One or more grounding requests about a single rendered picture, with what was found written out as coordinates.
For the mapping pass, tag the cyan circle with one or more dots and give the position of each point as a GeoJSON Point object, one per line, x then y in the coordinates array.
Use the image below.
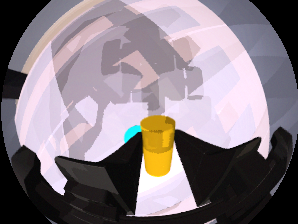
{"type": "Point", "coordinates": [131, 131]}

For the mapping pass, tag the yellow cylinder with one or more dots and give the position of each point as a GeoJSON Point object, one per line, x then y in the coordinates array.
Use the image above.
{"type": "Point", "coordinates": [157, 144]}

